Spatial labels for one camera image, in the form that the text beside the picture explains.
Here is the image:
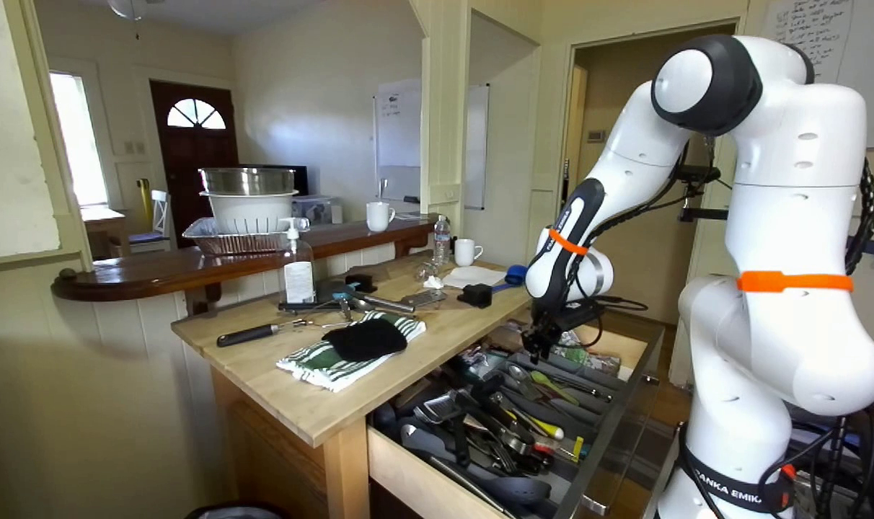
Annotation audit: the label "black hanging cable loop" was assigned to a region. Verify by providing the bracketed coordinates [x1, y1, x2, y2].
[560, 288, 651, 354]

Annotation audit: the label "green handled utensil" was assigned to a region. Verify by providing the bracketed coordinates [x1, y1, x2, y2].
[525, 370, 586, 407]

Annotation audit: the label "white wall board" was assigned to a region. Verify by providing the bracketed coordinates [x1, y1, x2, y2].
[369, 84, 423, 204]

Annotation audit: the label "black cloth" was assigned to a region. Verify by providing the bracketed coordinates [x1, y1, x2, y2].
[320, 316, 408, 363]

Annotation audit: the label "white plastic colander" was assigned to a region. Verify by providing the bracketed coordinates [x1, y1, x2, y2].
[203, 191, 300, 239]

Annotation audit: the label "green white striped towel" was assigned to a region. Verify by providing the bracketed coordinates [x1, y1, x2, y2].
[273, 315, 428, 394]

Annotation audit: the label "steel spoon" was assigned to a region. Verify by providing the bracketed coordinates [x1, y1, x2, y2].
[358, 292, 417, 316]

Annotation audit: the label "clear serving tray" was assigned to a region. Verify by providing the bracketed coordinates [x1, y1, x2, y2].
[179, 213, 313, 260]

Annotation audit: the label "small black object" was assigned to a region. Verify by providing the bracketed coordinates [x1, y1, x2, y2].
[342, 270, 379, 298]

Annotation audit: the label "empty clear plastic bottle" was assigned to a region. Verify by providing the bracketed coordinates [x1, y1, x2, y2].
[408, 270, 450, 309]

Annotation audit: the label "clear plastic bag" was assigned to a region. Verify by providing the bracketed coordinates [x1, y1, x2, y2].
[548, 344, 627, 381]

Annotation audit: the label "yellow handled utensil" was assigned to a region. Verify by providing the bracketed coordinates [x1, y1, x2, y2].
[501, 400, 567, 445]

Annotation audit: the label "capped clear water bottle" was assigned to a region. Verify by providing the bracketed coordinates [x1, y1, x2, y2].
[426, 213, 454, 280]

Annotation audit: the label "steel mixing bowl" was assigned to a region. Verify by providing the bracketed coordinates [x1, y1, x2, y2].
[195, 162, 300, 198]

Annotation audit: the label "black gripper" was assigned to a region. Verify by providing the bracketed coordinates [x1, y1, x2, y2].
[519, 302, 570, 366]

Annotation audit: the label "black plastic block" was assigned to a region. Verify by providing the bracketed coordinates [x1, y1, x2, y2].
[454, 283, 495, 311]

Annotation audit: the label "red handled tool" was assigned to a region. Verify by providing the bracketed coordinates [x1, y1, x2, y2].
[525, 432, 587, 468]

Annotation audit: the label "dark wood bar counter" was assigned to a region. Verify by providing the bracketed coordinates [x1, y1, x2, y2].
[51, 216, 439, 302]

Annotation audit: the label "dark wood front door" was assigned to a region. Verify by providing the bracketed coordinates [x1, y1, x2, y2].
[147, 81, 241, 242]

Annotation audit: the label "black handled knife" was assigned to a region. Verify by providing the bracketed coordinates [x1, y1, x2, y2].
[212, 319, 284, 350]

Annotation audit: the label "teal handled scissors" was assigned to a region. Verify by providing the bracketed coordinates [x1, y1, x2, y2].
[317, 280, 364, 327]

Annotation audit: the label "steel front cutlery drawer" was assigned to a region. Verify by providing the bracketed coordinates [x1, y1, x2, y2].
[364, 311, 665, 519]

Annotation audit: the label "white ceramic mug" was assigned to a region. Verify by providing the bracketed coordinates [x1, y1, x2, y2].
[359, 198, 397, 236]
[450, 233, 488, 270]

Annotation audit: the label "blue plastic ladle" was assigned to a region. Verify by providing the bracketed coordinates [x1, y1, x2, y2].
[490, 262, 531, 293]

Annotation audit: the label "bright window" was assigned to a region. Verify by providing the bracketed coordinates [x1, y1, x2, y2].
[45, 67, 113, 211]

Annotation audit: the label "wooden butcher block table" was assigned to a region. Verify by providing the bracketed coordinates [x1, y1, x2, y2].
[169, 253, 668, 519]

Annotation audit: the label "white paper sheet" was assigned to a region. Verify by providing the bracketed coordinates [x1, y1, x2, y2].
[440, 262, 506, 292]

